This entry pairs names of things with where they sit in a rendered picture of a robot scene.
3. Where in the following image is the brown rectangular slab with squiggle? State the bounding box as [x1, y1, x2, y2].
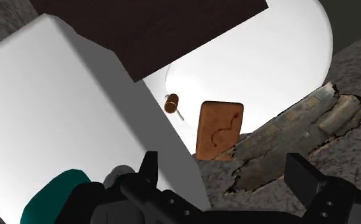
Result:
[195, 101, 245, 162]

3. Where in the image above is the small brown cylinder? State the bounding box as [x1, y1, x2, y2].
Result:
[163, 93, 186, 122]

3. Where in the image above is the small grey round object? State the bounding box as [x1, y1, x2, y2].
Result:
[102, 164, 136, 189]

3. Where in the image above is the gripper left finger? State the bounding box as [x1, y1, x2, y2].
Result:
[54, 151, 206, 224]

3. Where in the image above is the teal rounded object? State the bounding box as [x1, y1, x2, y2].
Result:
[19, 169, 93, 224]

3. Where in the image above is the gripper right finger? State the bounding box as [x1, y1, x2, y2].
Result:
[284, 153, 361, 224]

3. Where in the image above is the dark brown robot stand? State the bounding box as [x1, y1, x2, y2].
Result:
[27, 0, 269, 83]

